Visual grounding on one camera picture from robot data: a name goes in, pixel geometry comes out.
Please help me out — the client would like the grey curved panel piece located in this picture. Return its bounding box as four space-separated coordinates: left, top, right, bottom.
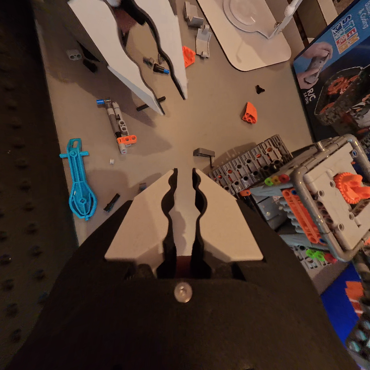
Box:
195 24 212 58

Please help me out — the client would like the toy vehicle product box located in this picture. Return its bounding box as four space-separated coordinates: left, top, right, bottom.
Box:
293 0 370 143

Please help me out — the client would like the person's right hand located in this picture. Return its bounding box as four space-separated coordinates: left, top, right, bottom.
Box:
177 256 192 279

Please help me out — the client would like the black dimpled foam mat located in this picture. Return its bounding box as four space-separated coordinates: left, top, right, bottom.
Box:
0 0 79 370

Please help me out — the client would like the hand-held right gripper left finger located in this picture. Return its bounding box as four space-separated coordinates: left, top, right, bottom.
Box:
104 168 179 271

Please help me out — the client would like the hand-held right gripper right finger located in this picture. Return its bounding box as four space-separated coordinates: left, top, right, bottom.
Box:
192 168 264 265

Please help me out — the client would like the long black pin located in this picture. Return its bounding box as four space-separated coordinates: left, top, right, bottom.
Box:
103 193 121 213

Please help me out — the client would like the orange beam with black axle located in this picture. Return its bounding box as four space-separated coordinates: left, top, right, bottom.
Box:
96 97 138 154

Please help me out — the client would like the grey angular panel piece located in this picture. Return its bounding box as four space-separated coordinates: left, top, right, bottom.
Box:
183 1 205 27

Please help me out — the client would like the white book stand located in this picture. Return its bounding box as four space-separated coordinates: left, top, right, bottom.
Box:
196 0 303 71

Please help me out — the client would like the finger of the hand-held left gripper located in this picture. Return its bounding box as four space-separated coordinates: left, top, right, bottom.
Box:
135 0 189 101
67 0 166 116

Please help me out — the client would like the grey orange tracked toy vehicle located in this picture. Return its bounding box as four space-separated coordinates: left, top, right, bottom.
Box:
206 134 370 370

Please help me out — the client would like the orange curved brick piece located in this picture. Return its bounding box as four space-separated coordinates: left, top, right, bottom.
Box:
242 101 258 124

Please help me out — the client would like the orange pin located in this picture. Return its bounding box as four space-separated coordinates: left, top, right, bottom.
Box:
182 45 196 69

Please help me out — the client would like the teal plastic separator tool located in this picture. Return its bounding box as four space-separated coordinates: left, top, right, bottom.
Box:
59 138 96 221

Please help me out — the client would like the long black axle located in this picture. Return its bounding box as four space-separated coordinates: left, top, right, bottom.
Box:
136 96 166 112

